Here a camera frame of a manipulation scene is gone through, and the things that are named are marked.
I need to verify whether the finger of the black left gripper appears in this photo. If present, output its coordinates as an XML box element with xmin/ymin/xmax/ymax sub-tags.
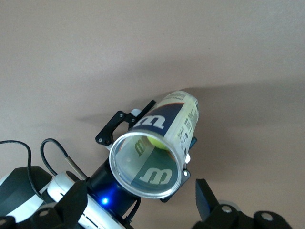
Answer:
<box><xmin>159</xmin><ymin>137</ymin><xmax>198</xmax><ymax>203</ymax></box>
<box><xmin>95</xmin><ymin>99</ymin><xmax>157</xmax><ymax>146</ymax></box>

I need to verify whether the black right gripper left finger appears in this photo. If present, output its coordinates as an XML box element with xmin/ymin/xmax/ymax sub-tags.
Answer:
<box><xmin>30</xmin><ymin>178</ymin><xmax>88</xmax><ymax>229</ymax></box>

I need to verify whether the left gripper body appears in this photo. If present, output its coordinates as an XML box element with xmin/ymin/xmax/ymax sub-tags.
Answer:
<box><xmin>47</xmin><ymin>171</ymin><xmax>126</xmax><ymax>229</ymax></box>

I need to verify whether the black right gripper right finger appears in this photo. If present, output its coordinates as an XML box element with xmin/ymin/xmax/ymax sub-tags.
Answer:
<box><xmin>194</xmin><ymin>178</ymin><xmax>239</xmax><ymax>229</ymax></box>

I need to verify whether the yellow-green tennis ball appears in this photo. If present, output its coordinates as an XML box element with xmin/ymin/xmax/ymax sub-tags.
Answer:
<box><xmin>147</xmin><ymin>136</ymin><xmax>168</xmax><ymax>151</ymax></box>

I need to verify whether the clear Wilson tennis ball can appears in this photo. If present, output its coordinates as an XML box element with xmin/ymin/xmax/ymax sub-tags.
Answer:
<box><xmin>109</xmin><ymin>90</ymin><xmax>199</xmax><ymax>199</ymax></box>

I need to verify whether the brown table mat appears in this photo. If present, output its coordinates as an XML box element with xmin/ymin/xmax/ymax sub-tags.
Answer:
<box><xmin>0</xmin><ymin>0</ymin><xmax>305</xmax><ymax>229</ymax></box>

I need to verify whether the black camera cable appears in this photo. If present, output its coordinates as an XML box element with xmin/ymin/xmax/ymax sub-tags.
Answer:
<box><xmin>0</xmin><ymin>138</ymin><xmax>88</xmax><ymax>200</ymax></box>

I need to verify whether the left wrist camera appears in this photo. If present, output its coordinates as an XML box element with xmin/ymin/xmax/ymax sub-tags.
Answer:
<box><xmin>89</xmin><ymin>160</ymin><xmax>142</xmax><ymax>217</ymax></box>

